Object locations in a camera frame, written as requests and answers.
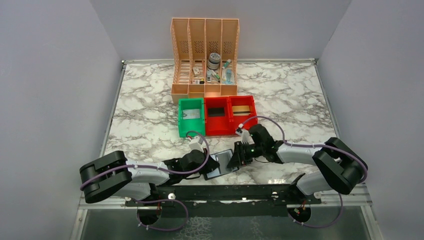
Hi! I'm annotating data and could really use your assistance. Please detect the black card holder wallet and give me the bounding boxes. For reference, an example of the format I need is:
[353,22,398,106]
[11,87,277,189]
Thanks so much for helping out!
[203,149,240,181]

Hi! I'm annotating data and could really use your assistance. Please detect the gold credit card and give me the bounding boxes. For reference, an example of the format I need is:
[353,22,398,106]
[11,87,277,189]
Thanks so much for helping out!
[232,105,251,116]

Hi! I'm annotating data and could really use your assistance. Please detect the red plastic bin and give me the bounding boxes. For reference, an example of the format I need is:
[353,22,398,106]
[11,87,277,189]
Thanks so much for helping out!
[228,95,258,134]
[204,97,231,136]

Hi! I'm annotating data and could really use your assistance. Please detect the green plastic bin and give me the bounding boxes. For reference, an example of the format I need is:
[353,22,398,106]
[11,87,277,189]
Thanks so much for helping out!
[177,98,206,138]

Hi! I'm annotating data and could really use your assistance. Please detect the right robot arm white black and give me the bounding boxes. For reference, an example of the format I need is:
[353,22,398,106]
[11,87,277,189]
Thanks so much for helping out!
[227,124,368,200]

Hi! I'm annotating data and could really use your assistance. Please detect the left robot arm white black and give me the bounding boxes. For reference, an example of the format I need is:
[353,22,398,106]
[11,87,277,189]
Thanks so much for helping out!
[79,149,220,204]

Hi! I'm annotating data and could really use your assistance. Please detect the silver card in green bin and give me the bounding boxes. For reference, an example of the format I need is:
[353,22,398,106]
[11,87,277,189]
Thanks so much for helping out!
[182,108,201,120]

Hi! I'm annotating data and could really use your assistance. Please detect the black card in red bin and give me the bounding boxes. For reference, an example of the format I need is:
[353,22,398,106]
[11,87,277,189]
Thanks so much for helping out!
[207,107,226,118]

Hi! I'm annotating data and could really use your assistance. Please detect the blue packaged item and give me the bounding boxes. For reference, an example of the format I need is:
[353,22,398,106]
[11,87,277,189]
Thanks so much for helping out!
[222,68,234,85]

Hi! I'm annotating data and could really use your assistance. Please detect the small white bottle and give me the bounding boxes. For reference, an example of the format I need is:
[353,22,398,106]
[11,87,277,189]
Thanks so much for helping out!
[206,70,212,83]

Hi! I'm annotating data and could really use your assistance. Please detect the small white box in organizer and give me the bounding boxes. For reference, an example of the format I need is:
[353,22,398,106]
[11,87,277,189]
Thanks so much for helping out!
[192,66,201,76]

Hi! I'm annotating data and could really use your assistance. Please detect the green marker pen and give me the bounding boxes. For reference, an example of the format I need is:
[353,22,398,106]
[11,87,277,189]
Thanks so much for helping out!
[210,70,221,83]

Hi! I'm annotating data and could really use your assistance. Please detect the green capped tube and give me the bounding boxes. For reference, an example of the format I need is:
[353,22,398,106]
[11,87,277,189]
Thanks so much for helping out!
[222,59,232,69]

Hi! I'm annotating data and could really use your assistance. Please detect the round grey tin jar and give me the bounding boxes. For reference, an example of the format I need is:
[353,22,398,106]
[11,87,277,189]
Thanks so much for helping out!
[206,52,221,70]

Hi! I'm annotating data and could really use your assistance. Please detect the peach desk file organizer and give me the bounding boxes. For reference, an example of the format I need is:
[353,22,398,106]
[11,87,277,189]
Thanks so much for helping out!
[170,17,240,105]

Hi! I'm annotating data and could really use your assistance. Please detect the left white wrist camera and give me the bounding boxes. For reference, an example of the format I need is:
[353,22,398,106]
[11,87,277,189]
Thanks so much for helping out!
[187,135,204,152]

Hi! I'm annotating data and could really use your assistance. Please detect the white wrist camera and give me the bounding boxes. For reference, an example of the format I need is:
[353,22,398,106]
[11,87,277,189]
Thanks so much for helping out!
[187,135,204,152]
[235,127,251,144]

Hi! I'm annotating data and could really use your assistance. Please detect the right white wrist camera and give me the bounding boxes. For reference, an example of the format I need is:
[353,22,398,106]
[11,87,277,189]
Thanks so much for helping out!
[235,127,251,144]

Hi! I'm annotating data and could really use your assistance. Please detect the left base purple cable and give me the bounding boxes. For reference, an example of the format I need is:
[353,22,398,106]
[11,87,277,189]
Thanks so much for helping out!
[136,198,190,232]

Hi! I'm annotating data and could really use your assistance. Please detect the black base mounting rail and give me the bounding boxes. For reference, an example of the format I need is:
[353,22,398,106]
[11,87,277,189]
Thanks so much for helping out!
[115,184,322,208]

